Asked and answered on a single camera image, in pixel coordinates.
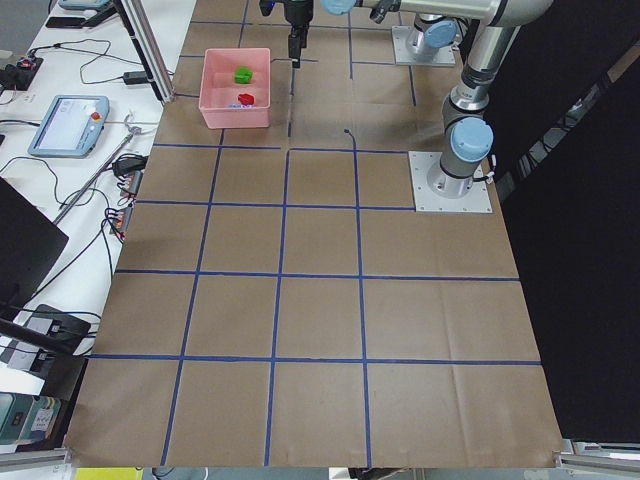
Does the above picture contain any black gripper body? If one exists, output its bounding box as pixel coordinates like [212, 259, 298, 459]
[259, 0, 314, 26]

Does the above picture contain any green toy block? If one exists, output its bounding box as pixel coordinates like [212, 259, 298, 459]
[234, 66, 253, 85]

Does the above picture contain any red toy block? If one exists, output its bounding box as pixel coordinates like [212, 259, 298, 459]
[237, 93, 255, 106]

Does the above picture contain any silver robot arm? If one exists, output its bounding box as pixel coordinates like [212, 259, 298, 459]
[322, 0, 552, 133]
[406, 14, 458, 55]

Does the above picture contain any pink plastic box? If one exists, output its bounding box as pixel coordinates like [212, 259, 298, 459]
[198, 48, 271, 129]

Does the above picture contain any black power adapter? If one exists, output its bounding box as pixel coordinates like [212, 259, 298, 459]
[122, 71, 149, 86]

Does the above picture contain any blue teach pendant tablet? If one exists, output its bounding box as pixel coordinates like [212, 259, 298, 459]
[28, 95, 110, 158]

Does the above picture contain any brown paper table mat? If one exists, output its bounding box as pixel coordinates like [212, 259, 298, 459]
[66, 1, 561, 468]

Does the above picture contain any black smartphone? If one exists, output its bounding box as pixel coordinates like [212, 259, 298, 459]
[45, 16, 85, 29]

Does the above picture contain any black monitor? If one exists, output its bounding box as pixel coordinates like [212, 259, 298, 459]
[1, 179, 69, 320]

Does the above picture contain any aluminium frame post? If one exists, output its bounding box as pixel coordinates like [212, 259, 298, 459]
[113, 0, 174, 105]

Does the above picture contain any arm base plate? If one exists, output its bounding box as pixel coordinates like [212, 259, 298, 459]
[408, 151, 493, 214]
[392, 20, 457, 67]

